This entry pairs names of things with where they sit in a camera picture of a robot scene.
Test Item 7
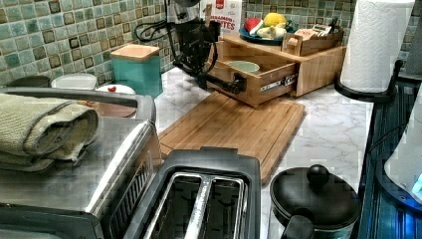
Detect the paper towel roll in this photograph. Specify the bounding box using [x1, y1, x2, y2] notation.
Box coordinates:
[340, 0, 416, 94]

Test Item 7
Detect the blue plate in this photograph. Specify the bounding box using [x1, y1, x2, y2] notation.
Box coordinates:
[239, 28, 283, 46]

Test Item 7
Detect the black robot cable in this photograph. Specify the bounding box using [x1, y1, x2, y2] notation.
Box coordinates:
[133, 19, 219, 78]

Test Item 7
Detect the toy lemon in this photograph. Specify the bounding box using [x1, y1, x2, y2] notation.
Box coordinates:
[264, 13, 287, 27]

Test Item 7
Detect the green bowl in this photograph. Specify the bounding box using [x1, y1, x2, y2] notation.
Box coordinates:
[228, 61, 260, 74]

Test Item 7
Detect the bamboo cutting board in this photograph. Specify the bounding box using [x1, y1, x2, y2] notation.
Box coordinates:
[159, 92, 305, 184]

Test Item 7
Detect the toy peeled banana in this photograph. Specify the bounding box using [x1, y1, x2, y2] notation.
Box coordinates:
[257, 26, 287, 40]

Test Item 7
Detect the cinnamon oat bites box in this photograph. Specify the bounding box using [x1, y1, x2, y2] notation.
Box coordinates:
[200, 0, 242, 34]

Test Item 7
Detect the tea bag packet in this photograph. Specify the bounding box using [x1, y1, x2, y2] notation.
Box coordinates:
[295, 24, 332, 41]

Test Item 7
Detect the black paper towel holder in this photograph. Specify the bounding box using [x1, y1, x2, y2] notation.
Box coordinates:
[334, 60, 404, 104]

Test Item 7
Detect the stainless toaster oven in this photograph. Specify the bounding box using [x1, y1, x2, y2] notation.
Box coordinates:
[1, 88, 161, 239]

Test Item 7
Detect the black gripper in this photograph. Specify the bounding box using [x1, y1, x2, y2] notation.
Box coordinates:
[174, 19, 247, 95]

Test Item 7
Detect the toy watermelon slice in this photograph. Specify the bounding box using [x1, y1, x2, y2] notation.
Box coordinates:
[244, 18, 264, 36]

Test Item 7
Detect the black lidded pot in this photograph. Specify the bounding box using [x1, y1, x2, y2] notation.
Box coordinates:
[270, 164, 361, 239]

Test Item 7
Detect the dark round container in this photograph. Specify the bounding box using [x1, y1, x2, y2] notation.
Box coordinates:
[7, 76, 51, 88]

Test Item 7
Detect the black two-slot toaster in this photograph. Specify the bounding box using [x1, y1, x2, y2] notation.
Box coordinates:
[122, 147, 261, 239]

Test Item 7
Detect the wooden drawer cabinet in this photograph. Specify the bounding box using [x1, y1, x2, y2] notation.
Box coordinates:
[220, 34, 346, 97]

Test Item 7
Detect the folded beige towel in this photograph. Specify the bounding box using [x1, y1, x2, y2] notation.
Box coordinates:
[0, 94, 99, 172]

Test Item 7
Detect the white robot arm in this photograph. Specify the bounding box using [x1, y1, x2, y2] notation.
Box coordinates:
[165, 0, 246, 95]

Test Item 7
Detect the wooden drawer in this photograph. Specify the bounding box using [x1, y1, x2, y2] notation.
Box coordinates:
[208, 61, 298, 107]

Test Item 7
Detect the white container with red item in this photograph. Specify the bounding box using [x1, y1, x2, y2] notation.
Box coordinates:
[97, 85, 135, 95]

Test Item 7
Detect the teal canister with wooden lid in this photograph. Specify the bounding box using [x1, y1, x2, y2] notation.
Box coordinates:
[110, 44, 163, 98]

